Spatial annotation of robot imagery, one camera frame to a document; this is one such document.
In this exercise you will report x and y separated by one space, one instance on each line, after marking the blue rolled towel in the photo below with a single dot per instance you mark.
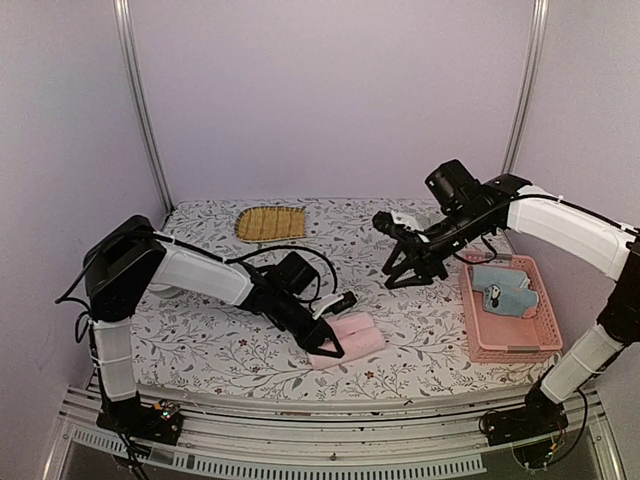
505 291

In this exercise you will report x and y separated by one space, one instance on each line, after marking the right aluminium frame post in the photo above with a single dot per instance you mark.
531 66

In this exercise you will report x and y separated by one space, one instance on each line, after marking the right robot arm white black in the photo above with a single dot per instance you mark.
473 209

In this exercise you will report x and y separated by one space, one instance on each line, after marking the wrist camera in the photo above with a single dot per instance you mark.
333 304
384 223

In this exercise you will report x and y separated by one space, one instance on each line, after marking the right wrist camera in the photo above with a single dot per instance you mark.
384 223

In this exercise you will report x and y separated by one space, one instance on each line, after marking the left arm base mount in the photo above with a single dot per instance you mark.
160 423

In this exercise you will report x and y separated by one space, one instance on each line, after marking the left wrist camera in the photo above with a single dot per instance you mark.
333 304

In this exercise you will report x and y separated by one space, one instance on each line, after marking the aluminium front rail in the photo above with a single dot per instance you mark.
237 438

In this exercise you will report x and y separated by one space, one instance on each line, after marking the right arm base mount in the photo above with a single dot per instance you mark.
517 424

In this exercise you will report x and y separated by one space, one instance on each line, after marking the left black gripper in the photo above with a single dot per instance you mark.
312 342

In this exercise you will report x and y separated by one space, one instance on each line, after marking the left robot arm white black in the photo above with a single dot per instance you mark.
135 259

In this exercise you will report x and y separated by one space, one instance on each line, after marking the white ceramic bowl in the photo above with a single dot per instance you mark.
164 291

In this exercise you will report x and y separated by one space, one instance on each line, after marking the aluminium frame post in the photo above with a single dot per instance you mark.
531 66
124 25

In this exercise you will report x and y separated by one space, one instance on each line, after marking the light green towel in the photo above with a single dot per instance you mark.
426 220

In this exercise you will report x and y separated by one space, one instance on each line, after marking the pink towel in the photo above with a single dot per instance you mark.
358 336

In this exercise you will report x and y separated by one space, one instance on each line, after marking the woven bamboo tray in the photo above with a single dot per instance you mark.
270 223

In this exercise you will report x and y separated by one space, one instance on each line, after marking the pink plastic basket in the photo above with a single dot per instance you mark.
502 339

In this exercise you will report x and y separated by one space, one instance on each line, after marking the left aluminium frame post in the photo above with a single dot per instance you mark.
124 25

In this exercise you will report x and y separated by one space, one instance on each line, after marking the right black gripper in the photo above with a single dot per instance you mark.
426 267

